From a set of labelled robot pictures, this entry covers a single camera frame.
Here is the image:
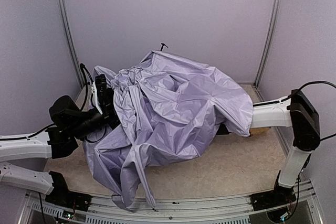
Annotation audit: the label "aluminium frame post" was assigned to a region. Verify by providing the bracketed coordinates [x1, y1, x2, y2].
[254, 0, 281, 89]
[57, 0, 85, 87]

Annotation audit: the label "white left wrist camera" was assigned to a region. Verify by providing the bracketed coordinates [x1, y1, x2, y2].
[91, 74, 109, 118]

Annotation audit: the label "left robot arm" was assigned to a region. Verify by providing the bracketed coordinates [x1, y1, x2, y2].
[1, 95, 120, 197]

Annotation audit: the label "front aluminium rail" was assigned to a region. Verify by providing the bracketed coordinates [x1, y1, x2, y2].
[19, 179, 323, 224]

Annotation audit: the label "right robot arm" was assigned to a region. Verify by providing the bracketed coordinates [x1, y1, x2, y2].
[250, 89, 321, 188]

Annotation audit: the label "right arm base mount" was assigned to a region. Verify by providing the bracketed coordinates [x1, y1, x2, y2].
[250, 190, 296, 211]

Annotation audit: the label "left aluminium frame post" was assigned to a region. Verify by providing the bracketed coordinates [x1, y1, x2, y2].
[57, 0, 85, 87]

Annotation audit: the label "lavender folding umbrella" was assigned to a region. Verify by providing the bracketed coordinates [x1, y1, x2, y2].
[83, 51, 253, 209]

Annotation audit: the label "right aluminium frame post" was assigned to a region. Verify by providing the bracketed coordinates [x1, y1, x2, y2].
[254, 0, 281, 89]

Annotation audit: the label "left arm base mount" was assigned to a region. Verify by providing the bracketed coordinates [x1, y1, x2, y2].
[45, 190, 92, 211]

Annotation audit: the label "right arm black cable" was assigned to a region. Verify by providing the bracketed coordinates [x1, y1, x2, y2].
[290, 81, 336, 99]

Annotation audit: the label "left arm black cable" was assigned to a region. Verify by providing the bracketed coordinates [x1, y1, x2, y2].
[79, 62, 95, 112]

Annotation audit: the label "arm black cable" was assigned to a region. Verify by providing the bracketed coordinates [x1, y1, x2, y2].
[79, 62, 95, 112]
[290, 81, 336, 99]

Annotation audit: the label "woven bamboo tray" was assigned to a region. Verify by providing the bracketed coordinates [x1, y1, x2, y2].
[250, 127, 271, 136]

